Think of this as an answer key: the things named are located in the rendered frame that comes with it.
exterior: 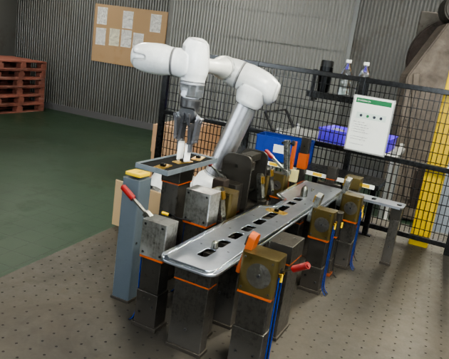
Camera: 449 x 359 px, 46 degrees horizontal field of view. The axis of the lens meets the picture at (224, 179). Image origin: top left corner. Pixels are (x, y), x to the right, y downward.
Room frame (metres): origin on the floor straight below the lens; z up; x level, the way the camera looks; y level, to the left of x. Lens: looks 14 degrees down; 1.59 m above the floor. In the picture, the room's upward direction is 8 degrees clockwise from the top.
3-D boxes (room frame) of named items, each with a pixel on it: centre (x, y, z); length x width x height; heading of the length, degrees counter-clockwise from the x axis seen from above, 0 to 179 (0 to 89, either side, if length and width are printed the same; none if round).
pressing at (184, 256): (1.97, -0.22, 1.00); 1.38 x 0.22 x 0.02; 155
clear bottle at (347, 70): (3.04, -0.60, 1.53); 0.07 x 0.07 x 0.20
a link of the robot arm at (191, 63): (1.93, 0.18, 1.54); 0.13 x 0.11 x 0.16; 80
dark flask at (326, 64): (3.09, -0.49, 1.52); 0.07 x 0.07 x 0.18
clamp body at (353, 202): (2.27, -0.59, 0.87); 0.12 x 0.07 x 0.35; 65
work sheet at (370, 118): (2.88, -0.74, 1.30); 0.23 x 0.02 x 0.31; 65
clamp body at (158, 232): (1.53, 0.19, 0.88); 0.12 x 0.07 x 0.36; 65
